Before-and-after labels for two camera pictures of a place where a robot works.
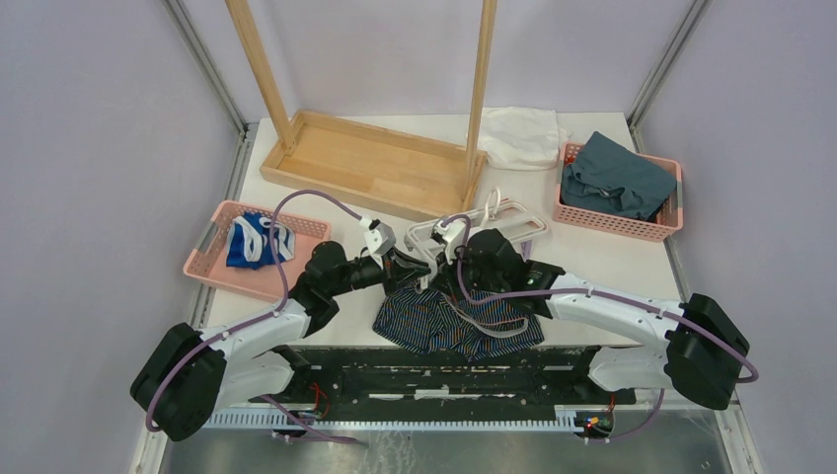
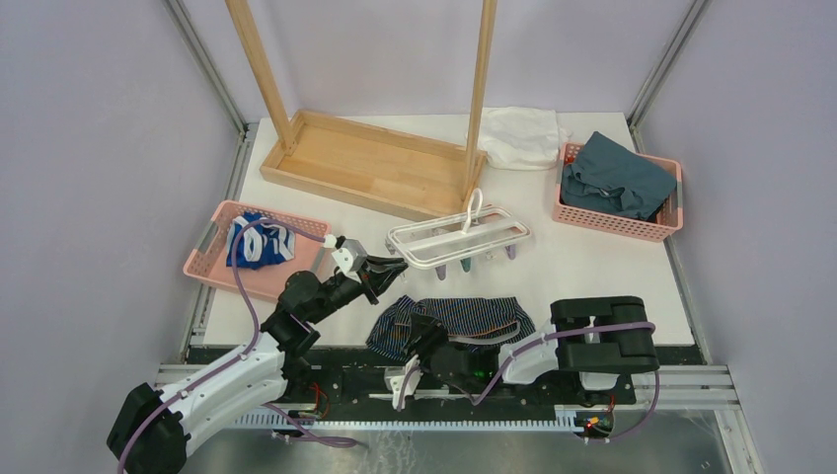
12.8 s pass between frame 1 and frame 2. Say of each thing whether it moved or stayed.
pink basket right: stayed
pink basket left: stayed
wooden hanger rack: stayed
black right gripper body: moved
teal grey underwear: stayed
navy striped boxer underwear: moved
